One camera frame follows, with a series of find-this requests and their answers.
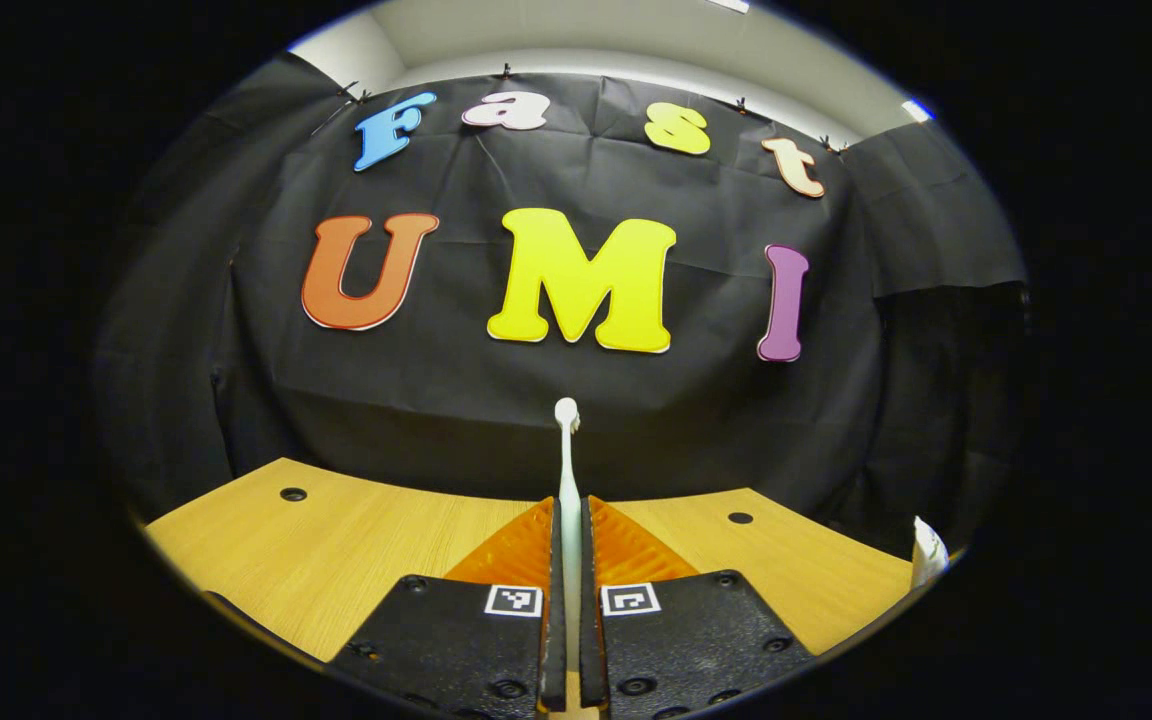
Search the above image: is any white toothbrush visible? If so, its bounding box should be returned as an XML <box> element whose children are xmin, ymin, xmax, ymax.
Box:
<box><xmin>553</xmin><ymin>397</ymin><xmax>585</xmax><ymax>716</ymax></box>

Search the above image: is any white toothpaste tube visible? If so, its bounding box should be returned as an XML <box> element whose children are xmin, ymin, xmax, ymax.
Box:
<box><xmin>911</xmin><ymin>515</ymin><xmax>950</xmax><ymax>589</ymax></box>

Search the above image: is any black backdrop cloth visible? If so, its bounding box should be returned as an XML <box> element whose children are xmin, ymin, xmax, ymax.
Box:
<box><xmin>91</xmin><ymin>50</ymin><xmax>1032</xmax><ymax>561</ymax></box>

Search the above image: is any wooden desktop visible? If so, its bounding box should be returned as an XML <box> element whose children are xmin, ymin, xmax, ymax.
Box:
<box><xmin>141</xmin><ymin>457</ymin><xmax>952</xmax><ymax>720</ymax></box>

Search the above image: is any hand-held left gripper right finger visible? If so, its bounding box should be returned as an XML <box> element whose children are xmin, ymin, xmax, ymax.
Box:
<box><xmin>579</xmin><ymin>495</ymin><xmax>817</xmax><ymax>720</ymax></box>

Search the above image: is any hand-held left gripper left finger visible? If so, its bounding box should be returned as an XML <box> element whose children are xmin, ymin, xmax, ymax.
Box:
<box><xmin>328</xmin><ymin>495</ymin><xmax>569</xmax><ymax>720</ymax></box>

